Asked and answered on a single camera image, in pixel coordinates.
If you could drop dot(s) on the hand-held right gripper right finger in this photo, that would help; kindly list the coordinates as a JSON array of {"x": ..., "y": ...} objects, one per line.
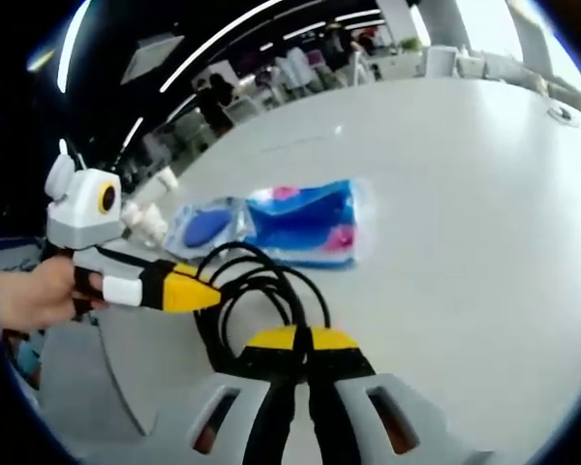
[{"x": 339, "y": 387}]

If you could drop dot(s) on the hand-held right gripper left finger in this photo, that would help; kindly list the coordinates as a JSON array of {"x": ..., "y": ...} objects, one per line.
[{"x": 266, "y": 387}]

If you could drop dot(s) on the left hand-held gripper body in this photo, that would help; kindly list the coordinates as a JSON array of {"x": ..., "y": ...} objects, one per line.
[{"x": 84, "y": 213}]

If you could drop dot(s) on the clear plastic bottle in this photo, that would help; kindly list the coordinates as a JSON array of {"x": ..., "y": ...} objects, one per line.
[{"x": 133, "y": 218}]

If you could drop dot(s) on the packet with blue round pad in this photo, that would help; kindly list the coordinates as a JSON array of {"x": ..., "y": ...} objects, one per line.
[{"x": 203, "y": 230}]

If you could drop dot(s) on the blue pink packet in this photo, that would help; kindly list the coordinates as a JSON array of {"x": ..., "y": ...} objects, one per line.
[{"x": 300, "y": 227}]

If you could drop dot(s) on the person's left hand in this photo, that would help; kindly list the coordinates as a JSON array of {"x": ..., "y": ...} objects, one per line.
[{"x": 39, "y": 295}]

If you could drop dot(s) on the ceiling air vent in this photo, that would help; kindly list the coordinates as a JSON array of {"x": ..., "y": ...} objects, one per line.
[{"x": 152, "y": 58}]

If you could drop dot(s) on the short ceiling light strip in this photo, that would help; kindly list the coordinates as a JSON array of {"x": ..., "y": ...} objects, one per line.
[{"x": 72, "y": 43}]

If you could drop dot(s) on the white table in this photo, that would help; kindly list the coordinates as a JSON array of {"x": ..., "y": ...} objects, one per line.
[{"x": 440, "y": 218}]

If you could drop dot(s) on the long curved ceiling light strip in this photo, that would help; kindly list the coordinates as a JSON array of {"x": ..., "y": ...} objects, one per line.
[{"x": 213, "y": 46}]

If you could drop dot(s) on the green potted plant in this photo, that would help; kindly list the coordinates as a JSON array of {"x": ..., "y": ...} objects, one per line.
[{"x": 410, "y": 44}]

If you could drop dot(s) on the white office chair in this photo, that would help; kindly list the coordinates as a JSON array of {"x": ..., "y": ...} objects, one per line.
[{"x": 440, "y": 62}]

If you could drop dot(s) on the narrow window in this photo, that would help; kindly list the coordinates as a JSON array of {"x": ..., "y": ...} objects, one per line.
[{"x": 489, "y": 24}]

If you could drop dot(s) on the wide window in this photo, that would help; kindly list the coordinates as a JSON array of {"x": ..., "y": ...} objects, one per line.
[{"x": 564, "y": 63}]

